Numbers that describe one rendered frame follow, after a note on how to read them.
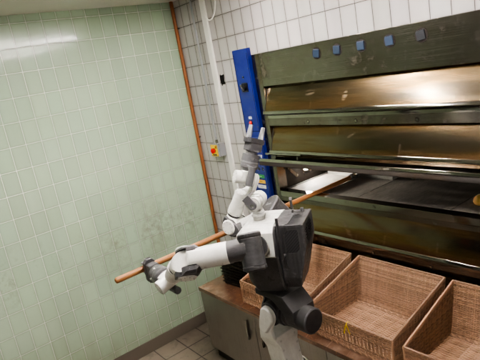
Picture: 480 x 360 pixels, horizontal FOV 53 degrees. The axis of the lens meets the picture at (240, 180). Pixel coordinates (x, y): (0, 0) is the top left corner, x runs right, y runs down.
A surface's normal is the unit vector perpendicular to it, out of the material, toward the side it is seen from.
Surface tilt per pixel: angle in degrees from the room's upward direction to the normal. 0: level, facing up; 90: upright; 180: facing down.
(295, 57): 90
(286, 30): 90
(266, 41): 90
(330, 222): 70
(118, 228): 90
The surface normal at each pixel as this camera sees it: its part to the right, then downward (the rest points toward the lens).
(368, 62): -0.77, 0.28
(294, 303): 0.32, -0.63
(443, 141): -0.79, -0.07
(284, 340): 0.59, -0.10
